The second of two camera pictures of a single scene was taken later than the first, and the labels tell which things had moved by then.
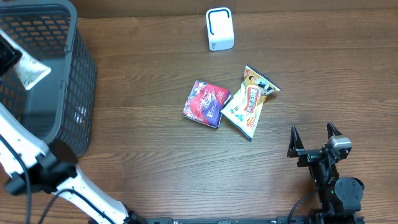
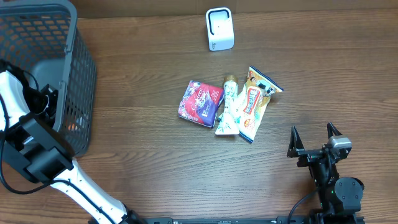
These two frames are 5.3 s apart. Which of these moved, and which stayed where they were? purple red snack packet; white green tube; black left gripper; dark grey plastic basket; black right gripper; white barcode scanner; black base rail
Moved: black left gripper; purple red snack packet; white green tube
Stayed: black right gripper; black base rail; white barcode scanner; dark grey plastic basket
